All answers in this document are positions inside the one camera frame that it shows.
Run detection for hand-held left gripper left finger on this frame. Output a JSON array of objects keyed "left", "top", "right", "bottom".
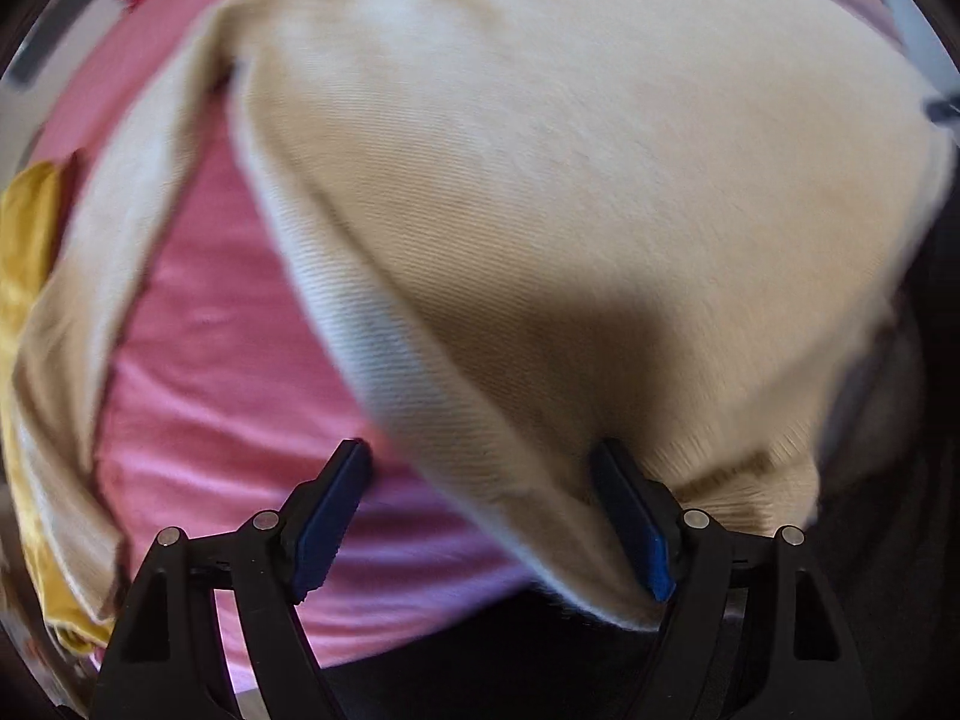
[{"left": 90, "top": 437, "right": 374, "bottom": 720}]

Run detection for yellow cloth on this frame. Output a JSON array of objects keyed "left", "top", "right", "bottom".
[{"left": 0, "top": 163, "right": 115, "bottom": 655}]

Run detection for person's dark trousers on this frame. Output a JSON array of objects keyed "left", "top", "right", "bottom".
[{"left": 217, "top": 300, "right": 960, "bottom": 720}]

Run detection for pink fleece blanket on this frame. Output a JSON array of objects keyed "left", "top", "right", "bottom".
[{"left": 30, "top": 0, "right": 908, "bottom": 691}]

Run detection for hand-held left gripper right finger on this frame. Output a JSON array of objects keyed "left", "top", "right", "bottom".
[{"left": 591, "top": 437, "right": 875, "bottom": 720}]

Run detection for beige knit sweater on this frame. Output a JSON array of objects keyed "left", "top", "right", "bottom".
[{"left": 0, "top": 0, "right": 953, "bottom": 631}]

